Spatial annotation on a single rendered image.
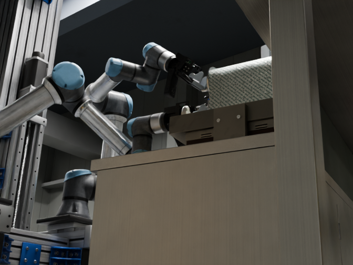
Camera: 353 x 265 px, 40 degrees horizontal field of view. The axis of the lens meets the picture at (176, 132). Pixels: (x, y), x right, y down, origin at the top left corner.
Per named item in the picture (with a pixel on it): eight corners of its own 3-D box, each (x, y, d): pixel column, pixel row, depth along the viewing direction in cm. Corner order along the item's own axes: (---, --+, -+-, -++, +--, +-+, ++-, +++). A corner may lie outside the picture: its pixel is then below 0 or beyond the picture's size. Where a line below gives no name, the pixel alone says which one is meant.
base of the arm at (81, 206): (48, 220, 215) (51, 197, 219) (74, 225, 226) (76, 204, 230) (71, 216, 207) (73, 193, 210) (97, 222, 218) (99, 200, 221)
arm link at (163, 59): (155, 63, 196) (165, 72, 203) (162, 68, 194) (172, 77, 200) (166, 48, 196) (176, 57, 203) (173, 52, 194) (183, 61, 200)
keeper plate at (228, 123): (216, 144, 146) (216, 111, 150) (247, 140, 141) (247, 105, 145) (212, 142, 144) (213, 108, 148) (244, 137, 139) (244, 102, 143)
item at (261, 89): (209, 138, 172) (209, 90, 178) (273, 128, 161) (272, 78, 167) (208, 138, 171) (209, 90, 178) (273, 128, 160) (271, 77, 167)
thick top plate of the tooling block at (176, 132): (191, 149, 168) (192, 133, 171) (308, 132, 150) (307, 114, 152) (168, 134, 155) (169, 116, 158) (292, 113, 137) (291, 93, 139)
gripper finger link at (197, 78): (209, 75, 181) (193, 65, 187) (199, 88, 181) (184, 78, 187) (213, 79, 184) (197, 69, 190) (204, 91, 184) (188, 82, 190)
